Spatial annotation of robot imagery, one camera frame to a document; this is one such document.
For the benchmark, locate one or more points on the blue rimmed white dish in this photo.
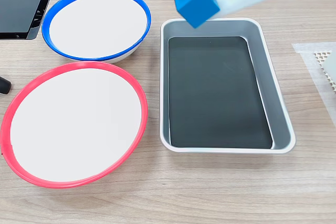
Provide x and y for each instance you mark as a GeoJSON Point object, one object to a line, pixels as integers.
{"type": "Point", "coordinates": [97, 24]}

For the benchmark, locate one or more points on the black flat device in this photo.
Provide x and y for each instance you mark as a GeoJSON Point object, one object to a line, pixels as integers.
{"type": "Point", "coordinates": [18, 6]}

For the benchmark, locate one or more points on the silver metal tray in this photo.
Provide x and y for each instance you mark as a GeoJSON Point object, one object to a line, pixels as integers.
{"type": "Point", "coordinates": [273, 82]}

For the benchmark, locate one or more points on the white mesh mat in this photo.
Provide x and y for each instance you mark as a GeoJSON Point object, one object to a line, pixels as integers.
{"type": "Point", "coordinates": [321, 56]}

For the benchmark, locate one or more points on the black tray liner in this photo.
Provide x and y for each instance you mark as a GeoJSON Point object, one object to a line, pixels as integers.
{"type": "Point", "coordinates": [215, 93]}

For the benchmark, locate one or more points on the black rubber foot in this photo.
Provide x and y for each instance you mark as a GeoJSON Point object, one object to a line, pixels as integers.
{"type": "Point", "coordinates": [4, 85]}

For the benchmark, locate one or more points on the blue cube block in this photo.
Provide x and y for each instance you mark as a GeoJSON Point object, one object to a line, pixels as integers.
{"type": "Point", "coordinates": [197, 5]}

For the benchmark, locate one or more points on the red rimmed white dish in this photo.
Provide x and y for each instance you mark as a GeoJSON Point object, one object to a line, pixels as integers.
{"type": "Point", "coordinates": [76, 124]}

